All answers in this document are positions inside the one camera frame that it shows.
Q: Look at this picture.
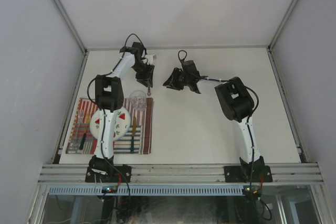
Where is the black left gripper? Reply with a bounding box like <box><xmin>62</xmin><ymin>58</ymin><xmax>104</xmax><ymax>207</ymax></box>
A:
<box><xmin>131</xmin><ymin>62</ymin><xmax>154</xmax><ymax>88</ymax></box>

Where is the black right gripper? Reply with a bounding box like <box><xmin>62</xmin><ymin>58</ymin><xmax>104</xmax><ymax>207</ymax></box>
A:
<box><xmin>164</xmin><ymin>67</ymin><xmax>191</xmax><ymax>90</ymax></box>

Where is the pink handled spoon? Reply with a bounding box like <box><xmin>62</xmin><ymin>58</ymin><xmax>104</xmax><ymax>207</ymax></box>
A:
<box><xmin>147</xmin><ymin>86</ymin><xmax>151</xmax><ymax>97</ymax></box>

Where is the clear drinking glass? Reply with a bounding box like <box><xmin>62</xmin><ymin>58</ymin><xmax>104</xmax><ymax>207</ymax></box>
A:
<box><xmin>129</xmin><ymin>90</ymin><xmax>147</xmax><ymax>111</ymax></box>

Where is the gold knife green handle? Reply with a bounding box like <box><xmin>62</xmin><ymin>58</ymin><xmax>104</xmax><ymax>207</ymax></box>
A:
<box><xmin>130</xmin><ymin>116</ymin><xmax>137</xmax><ymax>154</ymax></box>

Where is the white watermelon pattern plate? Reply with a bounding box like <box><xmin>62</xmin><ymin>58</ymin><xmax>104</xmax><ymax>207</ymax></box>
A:
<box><xmin>89</xmin><ymin>107</ymin><xmax>131</xmax><ymax>141</ymax></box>

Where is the striped patchwork placemat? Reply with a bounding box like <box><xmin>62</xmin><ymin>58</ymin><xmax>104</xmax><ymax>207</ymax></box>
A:
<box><xmin>66</xmin><ymin>98</ymin><xmax>154</xmax><ymax>155</ymax></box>

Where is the gold fork green handle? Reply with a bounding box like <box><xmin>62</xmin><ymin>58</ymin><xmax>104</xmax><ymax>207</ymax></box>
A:
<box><xmin>79</xmin><ymin>113</ymin><xmax>91</xmax><ymax>151</ymax></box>

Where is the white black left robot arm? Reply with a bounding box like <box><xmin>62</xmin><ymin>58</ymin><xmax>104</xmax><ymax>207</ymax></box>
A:
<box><xmin>89</xmin><ymin>42</ymin><xmax>154</xmax><ymax>182</ymax></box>

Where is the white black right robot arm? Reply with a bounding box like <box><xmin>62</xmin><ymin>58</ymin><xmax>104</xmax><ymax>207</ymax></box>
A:
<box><xmin>163</xmin><ymin>60</ymin><xmax>264</xmax><ymax>182</ymax></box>

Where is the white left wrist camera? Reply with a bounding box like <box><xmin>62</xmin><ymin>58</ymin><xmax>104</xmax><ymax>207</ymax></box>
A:
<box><xmin>144</xmin><ymin>54</ymin><xmax>157</xmax><ymax>65</ymax></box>

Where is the black right camera cable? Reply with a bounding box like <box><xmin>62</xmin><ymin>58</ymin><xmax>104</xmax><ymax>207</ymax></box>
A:
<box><xmin>177</xmin><ymin>49</ymin><xmax>260</xmax><ymax>183</ymax></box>

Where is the black camera cable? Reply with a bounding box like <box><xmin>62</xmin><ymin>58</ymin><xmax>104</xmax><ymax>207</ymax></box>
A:
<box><xmin>177</xmin><ymin>49</ymin><xmax>260</xmax><ymax>183</ymax></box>
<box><xmin>87</xmin><ymin>34</ymin><xmax>148</xmax><ymax>156</ymax></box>

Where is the black left camera cable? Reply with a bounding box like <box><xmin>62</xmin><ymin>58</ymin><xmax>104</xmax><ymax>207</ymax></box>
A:
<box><xmin>87</xmin><ymin>34</ymin><xmax>148</xmax><ymax>156</ymax></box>

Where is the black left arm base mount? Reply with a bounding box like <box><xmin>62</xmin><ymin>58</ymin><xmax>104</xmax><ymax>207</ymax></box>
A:
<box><xmin>85</xmin><ymin>165</ymin><xmax>132</xmax><ymax>183</ymax></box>

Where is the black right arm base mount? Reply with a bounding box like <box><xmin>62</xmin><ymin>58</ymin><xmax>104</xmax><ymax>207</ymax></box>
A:
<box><xmin>224</xmin><ymin>165</ymin><xmax>273</xmax><ymax>183</ymax></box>

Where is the aluminium front rail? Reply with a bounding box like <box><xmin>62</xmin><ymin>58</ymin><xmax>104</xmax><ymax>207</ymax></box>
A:
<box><xmin>38</xmin><ymin>163</ymin><xmax>323</xmax><ymax>185</ymax></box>

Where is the grey slotted cable duct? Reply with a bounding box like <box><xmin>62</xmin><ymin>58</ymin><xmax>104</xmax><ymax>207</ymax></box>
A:
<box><xmin>49</xmin><ymin>185</ymin><xmax>244</xmax><ymax>196</ymax></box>

